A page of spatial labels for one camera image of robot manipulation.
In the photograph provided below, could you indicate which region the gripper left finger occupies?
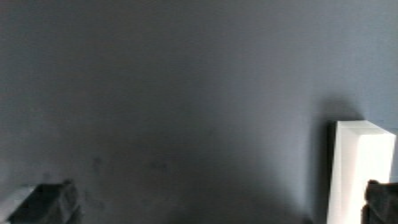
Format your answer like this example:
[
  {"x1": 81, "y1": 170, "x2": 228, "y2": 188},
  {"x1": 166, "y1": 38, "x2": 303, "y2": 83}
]
[{"x1": 0, "y1": 180, "x2": 84, "y2": 224}]

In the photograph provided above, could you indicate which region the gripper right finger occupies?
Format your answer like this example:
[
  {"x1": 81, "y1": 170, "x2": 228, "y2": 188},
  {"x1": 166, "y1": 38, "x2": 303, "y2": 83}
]
[{"x1": 362, "y1": 180, "x2": 398, "y2": 224}]

